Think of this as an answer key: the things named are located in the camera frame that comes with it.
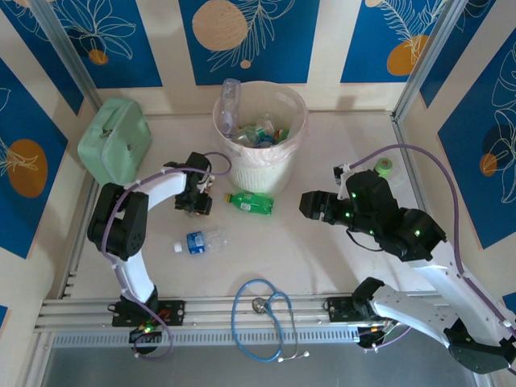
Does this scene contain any aluminium frame post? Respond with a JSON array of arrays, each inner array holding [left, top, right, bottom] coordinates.
[[28, 0, 104, 112], [391, 0, 465, 124]]

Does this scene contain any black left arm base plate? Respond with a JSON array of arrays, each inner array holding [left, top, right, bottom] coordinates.
[[111, 299, 187, 328]]

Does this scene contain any blue label bottle white cap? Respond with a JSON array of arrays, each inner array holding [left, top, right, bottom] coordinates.
[[173, 225, 228, 256]]

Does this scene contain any pink plastic bin liner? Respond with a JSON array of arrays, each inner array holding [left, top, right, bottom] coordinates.
[[212, 81, 310, 169]]

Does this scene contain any blue stethoscope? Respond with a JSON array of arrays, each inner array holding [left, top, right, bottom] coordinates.
[[231, 277, 310, 364]]

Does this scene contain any grey slotted cable duct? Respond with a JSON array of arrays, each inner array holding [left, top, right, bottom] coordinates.
[[51, 331, 360, 348]]

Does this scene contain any mint green zip case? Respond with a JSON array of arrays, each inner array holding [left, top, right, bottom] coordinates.
[[77, 98, 153, 193]]

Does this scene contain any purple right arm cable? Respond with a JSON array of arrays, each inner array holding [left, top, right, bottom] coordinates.
[[349, 144, 516, 352]]

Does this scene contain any green tape roll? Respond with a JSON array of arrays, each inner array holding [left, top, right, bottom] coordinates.
[[373, 157, 395, 179]]

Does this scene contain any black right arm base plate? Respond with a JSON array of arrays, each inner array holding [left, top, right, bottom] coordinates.
[[323, 296, 401, 324]]

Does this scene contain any white plastic bin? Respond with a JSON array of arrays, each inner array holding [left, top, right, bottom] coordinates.
[[212, 81, 310, 198]]

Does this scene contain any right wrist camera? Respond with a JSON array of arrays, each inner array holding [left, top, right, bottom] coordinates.
[[332, 162, 354, 198]]

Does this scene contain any black controller box with LED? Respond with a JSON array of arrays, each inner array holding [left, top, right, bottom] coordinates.
[[128, 325, 163, 344], [356, 320, 398, 348]]

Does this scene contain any clear bottle with purple label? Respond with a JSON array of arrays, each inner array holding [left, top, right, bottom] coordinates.
[[219, 78, 243, 141]]

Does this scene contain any green bottle with white label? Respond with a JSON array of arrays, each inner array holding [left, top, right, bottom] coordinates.
[[223, 190, 276, 218]]

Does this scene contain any aluminium table edge rail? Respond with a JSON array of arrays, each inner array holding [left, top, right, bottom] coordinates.
[[34, 290, 479, 334]]

